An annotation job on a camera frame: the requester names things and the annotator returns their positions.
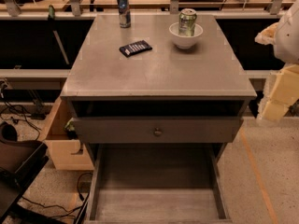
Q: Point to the grey middle drawer with knob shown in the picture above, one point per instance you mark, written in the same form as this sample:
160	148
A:
154	130

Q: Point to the open grey bottom drawer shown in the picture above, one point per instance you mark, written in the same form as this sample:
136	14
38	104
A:
156	184

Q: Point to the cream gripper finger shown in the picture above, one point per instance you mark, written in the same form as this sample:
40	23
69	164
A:
267	35
280	92

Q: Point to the black bin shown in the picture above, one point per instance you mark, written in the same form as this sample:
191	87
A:
20	163

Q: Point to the green handled tool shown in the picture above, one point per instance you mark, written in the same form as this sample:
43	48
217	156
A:
51	15

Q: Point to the white ceramic bowl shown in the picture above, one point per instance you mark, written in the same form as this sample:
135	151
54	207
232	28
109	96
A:
182	41

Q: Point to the light wooden box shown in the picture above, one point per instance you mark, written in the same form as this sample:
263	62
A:
66	153

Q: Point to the dark blue snack packet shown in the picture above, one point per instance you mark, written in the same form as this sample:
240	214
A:
135	48

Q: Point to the green soda can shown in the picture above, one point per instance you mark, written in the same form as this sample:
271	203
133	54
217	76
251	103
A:
186	22

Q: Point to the grey wooden cabinet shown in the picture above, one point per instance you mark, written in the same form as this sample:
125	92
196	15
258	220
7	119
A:
206	81

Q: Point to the blue energy drink can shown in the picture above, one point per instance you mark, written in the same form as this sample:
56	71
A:
124	13

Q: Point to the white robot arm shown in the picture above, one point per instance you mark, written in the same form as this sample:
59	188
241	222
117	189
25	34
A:
286	47

